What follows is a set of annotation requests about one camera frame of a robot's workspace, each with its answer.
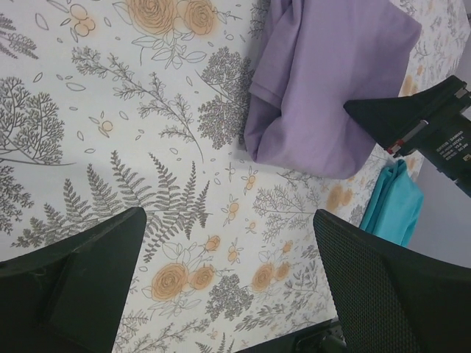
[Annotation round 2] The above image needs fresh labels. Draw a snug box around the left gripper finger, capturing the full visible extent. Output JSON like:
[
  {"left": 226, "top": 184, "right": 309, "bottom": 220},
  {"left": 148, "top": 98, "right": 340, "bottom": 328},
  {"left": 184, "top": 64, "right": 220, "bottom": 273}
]
[{"left": 1, "top": 207, "right": 146, "bottom": 352}]

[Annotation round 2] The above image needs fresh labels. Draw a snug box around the floral patterned table mat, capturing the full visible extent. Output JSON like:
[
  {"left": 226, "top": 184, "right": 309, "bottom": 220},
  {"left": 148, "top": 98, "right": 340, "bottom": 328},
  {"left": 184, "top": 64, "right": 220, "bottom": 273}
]
[{"left": 1, "top": 1, "right": 470, "bottom": 352}]

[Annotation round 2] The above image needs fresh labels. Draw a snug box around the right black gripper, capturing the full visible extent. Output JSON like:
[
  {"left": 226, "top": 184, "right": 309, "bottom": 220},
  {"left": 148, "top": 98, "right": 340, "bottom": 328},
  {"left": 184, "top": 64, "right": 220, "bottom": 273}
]
[{"left": 344, "top": 76, "right": 470, "bottom": 184}]

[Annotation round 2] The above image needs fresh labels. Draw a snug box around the purple t shirt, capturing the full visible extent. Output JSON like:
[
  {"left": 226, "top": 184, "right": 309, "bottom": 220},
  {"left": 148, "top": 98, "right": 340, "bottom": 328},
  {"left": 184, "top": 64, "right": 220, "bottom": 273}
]
[{"left": 244, "top": 1, "right": 422, "bottom": 179}]

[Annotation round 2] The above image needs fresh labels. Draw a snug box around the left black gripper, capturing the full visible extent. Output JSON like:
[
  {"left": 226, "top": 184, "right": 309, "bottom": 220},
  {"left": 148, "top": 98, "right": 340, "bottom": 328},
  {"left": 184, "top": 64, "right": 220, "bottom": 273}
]
[{"left": 291, "top": 210, "right": 470, "bottom": 353}]

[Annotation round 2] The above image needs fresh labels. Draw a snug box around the folded teal t shirt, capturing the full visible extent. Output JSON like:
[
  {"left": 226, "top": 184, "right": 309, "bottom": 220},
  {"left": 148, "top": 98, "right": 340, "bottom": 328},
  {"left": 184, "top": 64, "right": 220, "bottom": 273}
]
[{"left": 359, "top": 160, "right": 424, "bottom": 247}]

